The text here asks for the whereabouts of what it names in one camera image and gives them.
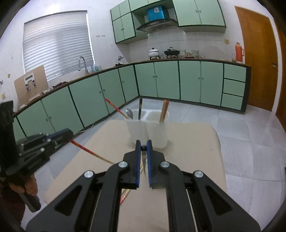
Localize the metal sink faucet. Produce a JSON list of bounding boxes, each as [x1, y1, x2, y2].
[[78, 56, 89, 75]]

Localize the blue box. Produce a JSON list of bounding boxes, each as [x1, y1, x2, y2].
[[147, 6, 166, 21]]

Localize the white cooking pot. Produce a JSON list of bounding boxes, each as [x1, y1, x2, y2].
[[148, 47, 160, 59]]

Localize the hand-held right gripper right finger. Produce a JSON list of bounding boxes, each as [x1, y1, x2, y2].
[[147, 140, 261, 232]]

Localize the wooden door with handle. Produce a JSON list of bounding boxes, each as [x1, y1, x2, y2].
[[234, 6, 279, 112]]

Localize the white two-compartment utensil holder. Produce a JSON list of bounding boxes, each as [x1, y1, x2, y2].
[[124, 109, 170, 149]]

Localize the white floor cable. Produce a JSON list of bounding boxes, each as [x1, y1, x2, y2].
[[78, 123, 95, 135]]

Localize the black range hood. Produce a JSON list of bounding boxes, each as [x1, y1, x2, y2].
[[136, 19, 179, 34]]

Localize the brown chopstick red end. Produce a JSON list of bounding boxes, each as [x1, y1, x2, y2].
[[69, 139, 115, 165], [105, 98, 130, 119]]

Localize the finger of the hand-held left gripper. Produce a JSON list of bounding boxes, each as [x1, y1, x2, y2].
[[19, 139, 71, 158], [17, 129, 74, 145]]

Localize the black wok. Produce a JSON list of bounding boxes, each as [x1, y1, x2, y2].
[[164, 47, 180, 59]]

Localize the white window blind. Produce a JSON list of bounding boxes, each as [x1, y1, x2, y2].
[[22, 10, 94, 82]]

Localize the person's left hand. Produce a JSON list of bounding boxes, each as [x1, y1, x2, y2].
[[9, 173, 39, 197]]

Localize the orange thermos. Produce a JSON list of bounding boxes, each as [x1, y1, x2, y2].
[[235, 42, 245, 62]]

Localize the wooden chopsticks pair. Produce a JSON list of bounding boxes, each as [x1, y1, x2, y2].
[[161, 100, 170, 124]]

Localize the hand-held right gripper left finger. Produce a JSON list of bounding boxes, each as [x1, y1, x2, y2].
[[26, 140, 141, 232]]

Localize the cream plastic fork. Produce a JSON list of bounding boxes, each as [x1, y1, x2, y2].
[[142, 145, 147, 174]]

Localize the plain wooden door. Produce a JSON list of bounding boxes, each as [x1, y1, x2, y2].
[[273, 20, 286, 132]]

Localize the group of jars and bowls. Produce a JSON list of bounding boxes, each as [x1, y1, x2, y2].
[[178, 49, 206, 59]]

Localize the green wall cabinets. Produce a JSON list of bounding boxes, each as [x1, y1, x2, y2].
[[110, 0, 227, 44]]

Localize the green base cabinets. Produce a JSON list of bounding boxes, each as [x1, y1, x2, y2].
[[12, 58, 252, 139]]

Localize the person's left forearm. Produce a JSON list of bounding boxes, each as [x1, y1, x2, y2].
[[0, 181, 26, 228]]

